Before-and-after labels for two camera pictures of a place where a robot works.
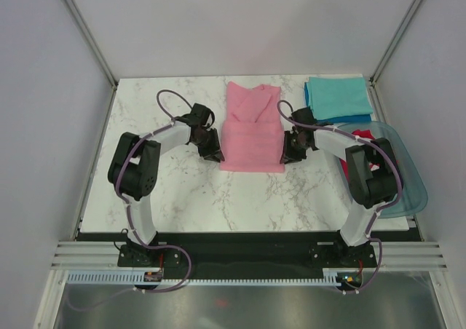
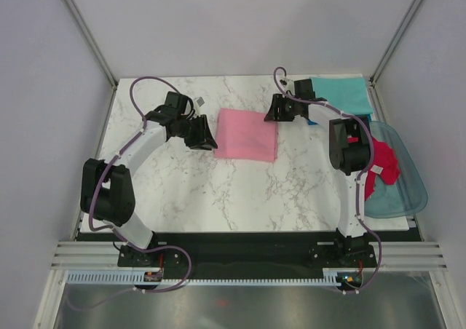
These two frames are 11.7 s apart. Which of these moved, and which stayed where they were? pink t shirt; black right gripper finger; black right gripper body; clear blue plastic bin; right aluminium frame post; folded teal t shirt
Moved: pink t shirt; black right gripper finger; black right gripper body
Stayed: folded teal t shirt; clear blue plastic bin; right aluminium frame post
